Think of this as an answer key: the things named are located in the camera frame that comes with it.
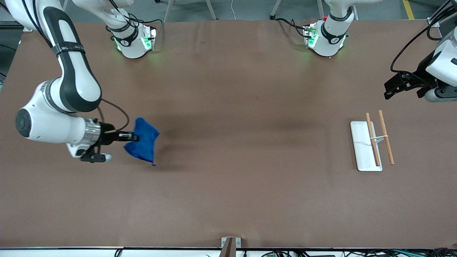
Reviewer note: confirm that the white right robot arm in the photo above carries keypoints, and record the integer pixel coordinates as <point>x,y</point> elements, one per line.
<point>75,82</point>

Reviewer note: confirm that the brown table cover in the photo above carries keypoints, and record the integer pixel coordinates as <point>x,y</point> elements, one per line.
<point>228,185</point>

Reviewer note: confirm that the blue microfibre towel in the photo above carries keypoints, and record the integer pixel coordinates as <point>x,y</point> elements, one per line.
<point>142,141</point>

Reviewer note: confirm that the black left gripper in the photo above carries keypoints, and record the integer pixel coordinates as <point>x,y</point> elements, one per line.
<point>423,73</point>

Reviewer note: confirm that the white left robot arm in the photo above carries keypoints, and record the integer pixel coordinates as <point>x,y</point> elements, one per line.
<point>330,39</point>

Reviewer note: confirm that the grey metal stand leg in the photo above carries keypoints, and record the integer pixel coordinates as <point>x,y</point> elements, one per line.
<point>276,10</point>
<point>211,10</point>
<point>320,9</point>
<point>167,10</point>

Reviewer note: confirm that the white towel rack wooden bars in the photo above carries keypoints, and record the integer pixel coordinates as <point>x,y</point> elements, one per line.
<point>363,150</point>

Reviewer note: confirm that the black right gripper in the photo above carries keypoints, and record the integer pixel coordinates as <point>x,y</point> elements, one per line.
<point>106,134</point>

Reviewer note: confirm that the grey metal camera bracket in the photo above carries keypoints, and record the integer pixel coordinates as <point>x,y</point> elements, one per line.
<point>231,246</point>

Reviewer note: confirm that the aluminium frame profile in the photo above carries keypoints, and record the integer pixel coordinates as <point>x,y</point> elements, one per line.
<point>433,22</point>
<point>10,25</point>

